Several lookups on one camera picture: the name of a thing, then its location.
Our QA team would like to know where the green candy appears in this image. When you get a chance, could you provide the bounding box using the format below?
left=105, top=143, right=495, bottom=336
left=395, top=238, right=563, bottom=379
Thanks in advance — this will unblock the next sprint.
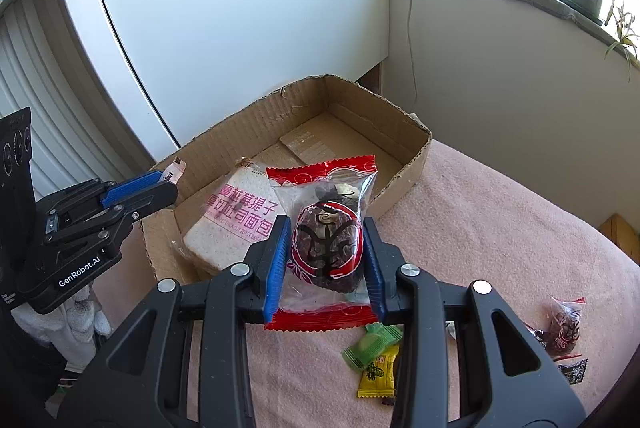
left=341, top=322, right=404, bottom=373

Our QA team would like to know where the wooden furniture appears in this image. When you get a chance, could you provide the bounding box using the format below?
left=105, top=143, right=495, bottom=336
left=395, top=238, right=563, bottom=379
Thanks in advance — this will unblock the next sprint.
left=597, top=214, right=640, bottom=266

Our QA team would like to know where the black patterned snack packet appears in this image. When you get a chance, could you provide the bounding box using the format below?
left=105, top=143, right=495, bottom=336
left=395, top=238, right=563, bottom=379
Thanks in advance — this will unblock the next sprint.
left=556, top=357, right=590, bottom=386

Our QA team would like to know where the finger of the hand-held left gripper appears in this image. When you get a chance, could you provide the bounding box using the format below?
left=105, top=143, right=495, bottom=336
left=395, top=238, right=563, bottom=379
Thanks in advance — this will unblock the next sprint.
left=42, top=181, right=179, bottom=250
left=37, top=170, right=173, bottom=217

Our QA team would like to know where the person's left hand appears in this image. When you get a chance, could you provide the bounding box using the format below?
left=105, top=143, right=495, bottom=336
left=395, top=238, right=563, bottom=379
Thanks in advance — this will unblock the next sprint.
left=12, top=283, right=113, bottom=368

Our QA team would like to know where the cardboard box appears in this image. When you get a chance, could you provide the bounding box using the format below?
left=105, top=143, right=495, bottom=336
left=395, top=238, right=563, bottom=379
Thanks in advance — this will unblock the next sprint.
left=139, top=75, right=433, bottom=289

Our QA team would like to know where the red-edged dark snack packet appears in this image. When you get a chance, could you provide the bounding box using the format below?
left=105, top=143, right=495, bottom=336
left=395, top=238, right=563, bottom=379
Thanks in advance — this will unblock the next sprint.
left=525, top=295, right=587, bottom=356
left=264, top=154, right=381, bottom=333

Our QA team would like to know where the sliced bread packet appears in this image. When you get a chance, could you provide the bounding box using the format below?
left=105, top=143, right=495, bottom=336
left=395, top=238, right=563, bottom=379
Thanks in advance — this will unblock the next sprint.
left=181, top=158, right=281, bottom=274

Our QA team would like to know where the person's left forearm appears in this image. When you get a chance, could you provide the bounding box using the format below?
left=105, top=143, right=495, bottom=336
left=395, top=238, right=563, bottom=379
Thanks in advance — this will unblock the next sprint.
left=0, top=303, right=86, bottom=428

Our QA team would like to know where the small drooping plant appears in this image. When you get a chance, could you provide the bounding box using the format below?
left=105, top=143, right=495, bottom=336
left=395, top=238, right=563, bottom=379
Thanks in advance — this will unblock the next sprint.
left=602, top=3, right=640, bottom=82

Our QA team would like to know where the yellow candy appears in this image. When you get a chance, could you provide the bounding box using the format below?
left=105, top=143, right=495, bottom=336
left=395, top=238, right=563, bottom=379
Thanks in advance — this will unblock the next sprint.
left=356, top=344, right=401, bottom=400

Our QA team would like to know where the white cable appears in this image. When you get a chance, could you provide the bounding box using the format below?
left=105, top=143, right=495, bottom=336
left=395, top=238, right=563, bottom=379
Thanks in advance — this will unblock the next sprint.
left=404, top=0, right=427, bottom=115

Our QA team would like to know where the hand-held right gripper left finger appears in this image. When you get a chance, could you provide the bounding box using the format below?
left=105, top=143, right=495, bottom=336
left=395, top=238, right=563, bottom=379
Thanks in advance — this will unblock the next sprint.
left=57, top=214, right=292, bottom=428

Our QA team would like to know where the white ribbed shutter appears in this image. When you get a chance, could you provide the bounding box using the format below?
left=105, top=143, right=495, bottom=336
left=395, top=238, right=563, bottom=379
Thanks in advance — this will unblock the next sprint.
left=0, top=0, right=151, bottom=204

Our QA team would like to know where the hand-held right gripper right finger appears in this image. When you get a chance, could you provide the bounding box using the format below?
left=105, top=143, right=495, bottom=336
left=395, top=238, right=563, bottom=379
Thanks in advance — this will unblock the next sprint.
left=362, top=217, right=587, bottom=428

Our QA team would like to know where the white refrigerator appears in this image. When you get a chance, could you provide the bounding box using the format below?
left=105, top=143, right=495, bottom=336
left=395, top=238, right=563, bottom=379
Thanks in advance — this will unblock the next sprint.
left=50, top=0, right=391, bottom=164

